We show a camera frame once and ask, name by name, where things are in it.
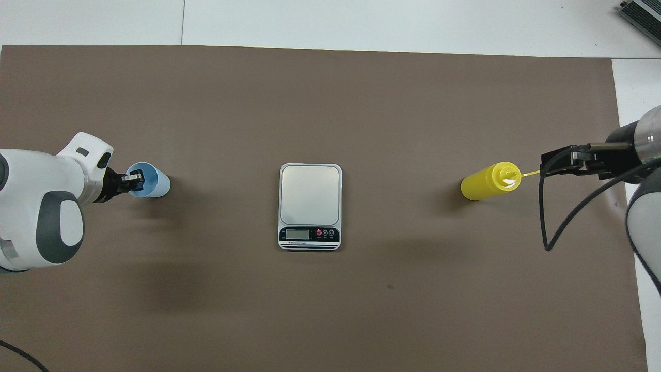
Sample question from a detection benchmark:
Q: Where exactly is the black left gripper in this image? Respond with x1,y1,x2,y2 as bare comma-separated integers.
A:
96,168,147,204

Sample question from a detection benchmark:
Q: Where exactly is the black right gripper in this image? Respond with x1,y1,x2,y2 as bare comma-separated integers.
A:
541,122,646,181

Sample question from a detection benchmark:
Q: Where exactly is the light blue plastic cup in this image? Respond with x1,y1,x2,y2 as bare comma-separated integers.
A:
127,162,171,199

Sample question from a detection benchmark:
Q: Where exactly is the yellow squeeze bottle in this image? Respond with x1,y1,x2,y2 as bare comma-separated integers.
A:
461,161,541,202

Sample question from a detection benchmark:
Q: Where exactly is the silver digital kitchen scale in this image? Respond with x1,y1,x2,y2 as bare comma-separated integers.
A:
278,163,343,252

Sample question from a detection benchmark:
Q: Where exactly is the grey ribbed metal device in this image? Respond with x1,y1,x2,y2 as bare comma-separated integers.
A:
619,0,661,50

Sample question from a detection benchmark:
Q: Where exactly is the brown table mat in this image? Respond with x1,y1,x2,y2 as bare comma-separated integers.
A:
0,45,649,372

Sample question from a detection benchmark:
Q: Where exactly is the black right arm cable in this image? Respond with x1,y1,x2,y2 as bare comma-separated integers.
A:
539,143,661,253

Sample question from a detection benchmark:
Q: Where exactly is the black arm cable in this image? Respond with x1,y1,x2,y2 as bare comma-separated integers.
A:
0,339,50,372
539,143,661,253

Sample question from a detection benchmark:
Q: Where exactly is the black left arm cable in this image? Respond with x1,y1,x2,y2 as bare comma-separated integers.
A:
0,339,50,372

